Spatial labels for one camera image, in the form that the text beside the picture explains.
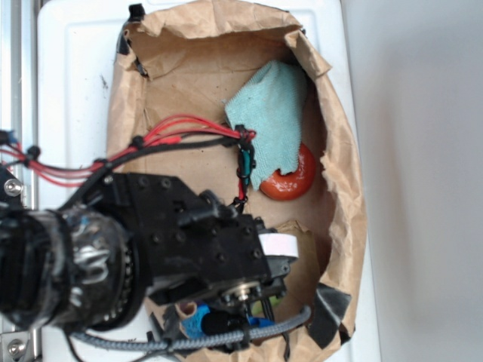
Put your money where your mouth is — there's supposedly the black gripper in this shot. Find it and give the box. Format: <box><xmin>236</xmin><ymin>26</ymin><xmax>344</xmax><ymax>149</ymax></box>
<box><xmin>150</xmin><ymin>277</ymin><xmax>285</xmax><ymax>339</ymax></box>

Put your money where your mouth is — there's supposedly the blue sponge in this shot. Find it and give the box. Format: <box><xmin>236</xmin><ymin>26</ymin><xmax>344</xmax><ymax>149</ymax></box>
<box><xmin>179</xmin><ymin>302</ymin><xmax>210</xmax><ymax>339</ymax></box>

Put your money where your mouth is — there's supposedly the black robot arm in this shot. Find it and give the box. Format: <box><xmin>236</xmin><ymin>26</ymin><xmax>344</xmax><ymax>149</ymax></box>
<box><xmin>1</xmin><ymin>173</ymin><xmax>298</xmax><ymax>332</ymax></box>

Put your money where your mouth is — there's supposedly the green plush toy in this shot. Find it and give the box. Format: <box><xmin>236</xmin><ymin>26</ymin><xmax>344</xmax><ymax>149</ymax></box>
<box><xmin>251</xmin><ymin>296</ymin><xmax>282</xmax><ymax>315</ymax></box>

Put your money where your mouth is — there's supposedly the light blue microfiber cloth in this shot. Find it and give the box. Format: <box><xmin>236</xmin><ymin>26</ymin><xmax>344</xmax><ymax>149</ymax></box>
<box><xmin>225</xmin><ymin>60</ymin><xmax>307</xmax><ymax>190</ymax></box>

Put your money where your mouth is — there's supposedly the brown paper bag bin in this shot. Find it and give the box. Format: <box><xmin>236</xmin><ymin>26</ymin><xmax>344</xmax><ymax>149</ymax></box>
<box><xmin>107</xmin><ymin>1</ymin><xmax>367</xmax><ymax>361</ymax></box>

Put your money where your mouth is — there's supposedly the white plastic tray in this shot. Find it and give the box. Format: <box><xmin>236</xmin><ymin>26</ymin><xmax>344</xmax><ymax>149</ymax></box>
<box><xmin>37</xmin><ymin>1</ymin><xmax>382</xmax><ymax>361</ymax></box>

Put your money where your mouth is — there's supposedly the grey braided cable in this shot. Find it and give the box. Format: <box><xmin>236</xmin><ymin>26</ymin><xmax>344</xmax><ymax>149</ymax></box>
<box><xmin>71</xmin><ymin>304</ymin><xmax>312</xmax><ymax>354</ymax></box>

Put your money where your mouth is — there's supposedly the orange ring toy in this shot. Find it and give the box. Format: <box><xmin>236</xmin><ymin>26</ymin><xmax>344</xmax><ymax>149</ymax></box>
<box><xmin>260</xmin><ymin>143</ymin><xmax>316</xmax><ymax>201</ymax></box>

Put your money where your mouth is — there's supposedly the red black wire bundle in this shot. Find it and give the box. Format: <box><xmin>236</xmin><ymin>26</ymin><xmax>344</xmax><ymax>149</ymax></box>
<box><xmin>0</xmin><ymin>115</ymin><xmax>257</xmax><ymax>212</ymax></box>

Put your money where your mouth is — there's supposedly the black mounting bracket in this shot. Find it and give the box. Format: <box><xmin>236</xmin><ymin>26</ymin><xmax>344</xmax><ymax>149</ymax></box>
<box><xmin>1</xmin><ymin>167</ymin><xmax>25</xmax><ymax>215</ymax></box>

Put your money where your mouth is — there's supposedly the aluminium frame rail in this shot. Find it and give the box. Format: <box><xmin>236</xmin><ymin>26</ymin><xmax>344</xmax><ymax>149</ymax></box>
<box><xmin>1</xmin><ymin>1</ymin><xmax>42</xmax><ymax>361</ymax></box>

